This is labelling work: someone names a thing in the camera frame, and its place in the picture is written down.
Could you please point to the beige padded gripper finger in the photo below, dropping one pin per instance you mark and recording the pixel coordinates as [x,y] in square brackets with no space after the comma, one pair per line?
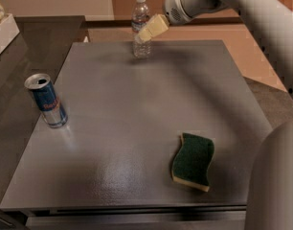
[156,25]

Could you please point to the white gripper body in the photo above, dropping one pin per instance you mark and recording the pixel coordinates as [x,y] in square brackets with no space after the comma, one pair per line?
[172,11]

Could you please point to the dark side counter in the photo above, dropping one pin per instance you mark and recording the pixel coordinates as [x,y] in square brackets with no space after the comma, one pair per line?
[41,46]

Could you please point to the blue silver Red Bull can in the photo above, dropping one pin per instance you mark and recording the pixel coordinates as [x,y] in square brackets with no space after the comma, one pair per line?
[46,99]

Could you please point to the clear plastic water bottle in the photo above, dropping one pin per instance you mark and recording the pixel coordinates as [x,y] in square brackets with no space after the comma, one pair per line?
[140,16]

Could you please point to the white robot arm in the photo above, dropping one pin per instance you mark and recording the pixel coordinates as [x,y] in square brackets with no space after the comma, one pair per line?
[270,23]

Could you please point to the white box on counter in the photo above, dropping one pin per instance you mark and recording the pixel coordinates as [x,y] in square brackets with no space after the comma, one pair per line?
[8,31]

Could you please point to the green and yellow sponge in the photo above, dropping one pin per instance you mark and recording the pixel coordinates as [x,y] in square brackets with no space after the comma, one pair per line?
[191,163]

